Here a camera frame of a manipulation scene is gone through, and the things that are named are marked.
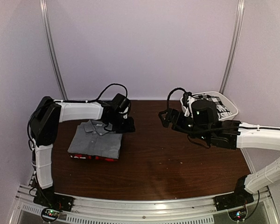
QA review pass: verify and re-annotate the white laundry basket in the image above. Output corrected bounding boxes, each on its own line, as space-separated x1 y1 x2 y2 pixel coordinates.
180 91 238 121

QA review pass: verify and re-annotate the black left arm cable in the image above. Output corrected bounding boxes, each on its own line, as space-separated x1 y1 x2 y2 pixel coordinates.
63 83 128 105

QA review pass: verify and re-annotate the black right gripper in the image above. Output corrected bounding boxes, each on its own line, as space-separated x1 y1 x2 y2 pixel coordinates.
159 108 210 142

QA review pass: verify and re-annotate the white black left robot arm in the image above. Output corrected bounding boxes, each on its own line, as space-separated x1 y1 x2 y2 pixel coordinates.
27 93 136 207

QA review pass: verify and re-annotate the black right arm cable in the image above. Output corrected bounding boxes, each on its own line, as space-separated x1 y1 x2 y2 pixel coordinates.
165 87 192 112

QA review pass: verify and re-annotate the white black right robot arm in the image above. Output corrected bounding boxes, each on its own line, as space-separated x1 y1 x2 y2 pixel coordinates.
166 99 280 206

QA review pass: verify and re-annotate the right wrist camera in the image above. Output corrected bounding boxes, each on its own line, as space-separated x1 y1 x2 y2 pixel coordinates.
182 91 195 117

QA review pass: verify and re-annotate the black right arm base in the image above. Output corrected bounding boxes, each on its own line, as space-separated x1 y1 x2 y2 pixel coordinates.
214 190 254 222

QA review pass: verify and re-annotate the left aluminium corner post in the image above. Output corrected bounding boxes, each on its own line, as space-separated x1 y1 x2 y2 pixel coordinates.
39 0 68 100

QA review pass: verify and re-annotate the black white checked shirt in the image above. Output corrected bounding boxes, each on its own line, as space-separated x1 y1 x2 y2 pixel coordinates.
193 93 234 121

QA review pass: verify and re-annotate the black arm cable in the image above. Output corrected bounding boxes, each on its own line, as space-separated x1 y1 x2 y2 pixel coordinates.
63 83 128 105
165 87 192 112

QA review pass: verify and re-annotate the grey long sleeve shirt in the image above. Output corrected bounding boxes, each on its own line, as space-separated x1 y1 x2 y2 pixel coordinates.
68 120 122 159

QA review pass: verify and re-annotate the aluminium corner post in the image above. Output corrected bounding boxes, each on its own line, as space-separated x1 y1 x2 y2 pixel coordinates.
39 0 68 100
219 0 245 94

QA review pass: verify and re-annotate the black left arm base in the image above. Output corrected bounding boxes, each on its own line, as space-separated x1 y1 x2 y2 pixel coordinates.
33 190 74 223

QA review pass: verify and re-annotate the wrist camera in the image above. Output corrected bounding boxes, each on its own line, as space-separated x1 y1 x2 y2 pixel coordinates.
182 91 195 117
120 107 129 119

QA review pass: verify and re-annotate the aluminium front rail frame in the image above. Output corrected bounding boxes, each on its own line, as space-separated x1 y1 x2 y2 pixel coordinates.
7 184 280 224

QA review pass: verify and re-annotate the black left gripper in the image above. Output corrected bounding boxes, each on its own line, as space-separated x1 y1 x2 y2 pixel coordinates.
107 114 135 134

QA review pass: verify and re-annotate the right aluminium corner post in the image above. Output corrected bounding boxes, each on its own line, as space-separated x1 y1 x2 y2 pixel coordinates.
219 0 245 94

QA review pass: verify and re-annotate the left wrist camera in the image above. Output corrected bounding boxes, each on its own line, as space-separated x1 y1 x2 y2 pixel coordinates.
120 107 129 119

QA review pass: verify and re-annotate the red black plaid shirt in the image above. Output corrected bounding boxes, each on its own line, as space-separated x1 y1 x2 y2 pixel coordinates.
69 154 118 162

